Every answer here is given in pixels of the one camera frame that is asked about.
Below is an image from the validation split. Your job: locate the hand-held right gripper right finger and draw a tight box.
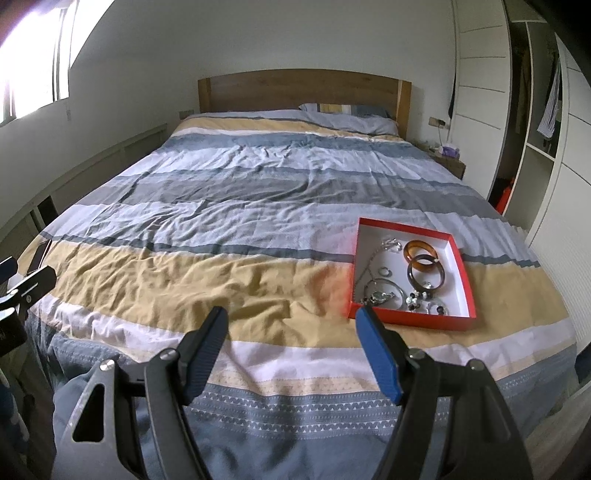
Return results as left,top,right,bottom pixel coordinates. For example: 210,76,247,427
355,305,534,480

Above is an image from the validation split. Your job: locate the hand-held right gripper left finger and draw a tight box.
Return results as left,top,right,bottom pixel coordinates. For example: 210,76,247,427
51,307,228,480

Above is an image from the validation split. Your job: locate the dark brown bangle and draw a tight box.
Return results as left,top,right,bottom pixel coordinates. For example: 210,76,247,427
406,259,447,292

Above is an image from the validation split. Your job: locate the red jewelry box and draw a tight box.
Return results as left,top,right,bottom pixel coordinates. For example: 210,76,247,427
346,217,477,331

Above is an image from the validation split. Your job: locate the amber bangle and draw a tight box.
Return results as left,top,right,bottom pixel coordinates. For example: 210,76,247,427
403,239,438,265

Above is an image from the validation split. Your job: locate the silver chain necklace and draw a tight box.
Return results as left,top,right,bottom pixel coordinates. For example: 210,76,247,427
362,235,406,289

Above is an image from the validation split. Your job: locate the bed with striped duvet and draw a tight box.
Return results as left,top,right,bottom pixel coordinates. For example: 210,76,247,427
23,109,578,480

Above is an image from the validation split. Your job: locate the wooden nightstand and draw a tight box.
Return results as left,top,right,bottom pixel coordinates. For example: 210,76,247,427
414,140,467,181

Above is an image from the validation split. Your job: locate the window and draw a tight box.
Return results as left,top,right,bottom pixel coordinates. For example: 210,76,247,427
0,0,95,126

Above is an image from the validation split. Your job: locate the striped pillow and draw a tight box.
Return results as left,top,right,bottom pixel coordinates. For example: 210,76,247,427
298,102,399,137

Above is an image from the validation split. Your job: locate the white wardrobe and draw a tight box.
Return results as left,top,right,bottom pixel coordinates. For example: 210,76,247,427
488,18,591,259

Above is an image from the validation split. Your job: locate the wooden headboard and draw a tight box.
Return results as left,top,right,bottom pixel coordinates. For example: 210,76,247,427
198,69,412,140

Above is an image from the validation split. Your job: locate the white wardrobe door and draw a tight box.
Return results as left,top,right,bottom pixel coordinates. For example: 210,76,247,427
449,0,514,200

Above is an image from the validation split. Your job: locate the hanging striped shirt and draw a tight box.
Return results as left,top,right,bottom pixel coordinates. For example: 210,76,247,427
536,58,563,140

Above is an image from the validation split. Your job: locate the low white wall cabinet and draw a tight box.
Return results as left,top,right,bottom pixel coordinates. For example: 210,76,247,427
0,124,168,243

